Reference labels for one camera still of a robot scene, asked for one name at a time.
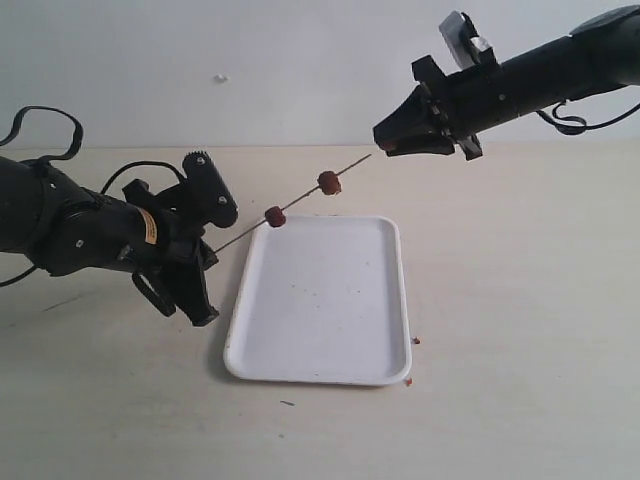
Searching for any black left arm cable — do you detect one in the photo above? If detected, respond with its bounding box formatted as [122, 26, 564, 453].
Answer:
[0, 105, 186, 289]

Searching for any thin metal skewer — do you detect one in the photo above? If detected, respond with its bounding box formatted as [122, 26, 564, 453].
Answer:
[214, 153, 373, 255]

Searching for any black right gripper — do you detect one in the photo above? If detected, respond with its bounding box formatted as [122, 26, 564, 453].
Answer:
[373, 55, 500, 161]

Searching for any white rectangular tray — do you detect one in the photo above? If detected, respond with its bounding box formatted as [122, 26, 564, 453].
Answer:
[223, 215, 412, 387]

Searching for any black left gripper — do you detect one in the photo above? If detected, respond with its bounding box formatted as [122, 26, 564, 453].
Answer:
[121, 179, 219, 327]

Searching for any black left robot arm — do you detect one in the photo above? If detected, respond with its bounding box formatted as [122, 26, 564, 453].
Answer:
[1, 152, 222, 327]

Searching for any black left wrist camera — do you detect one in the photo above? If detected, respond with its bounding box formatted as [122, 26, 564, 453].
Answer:
[182, 151, 238, 229]

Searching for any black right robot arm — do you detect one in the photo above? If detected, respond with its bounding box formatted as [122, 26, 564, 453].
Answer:
[373, 5, 639, 160]

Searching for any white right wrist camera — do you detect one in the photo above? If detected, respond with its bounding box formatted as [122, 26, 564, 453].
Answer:
[439, 11, 496, 70]

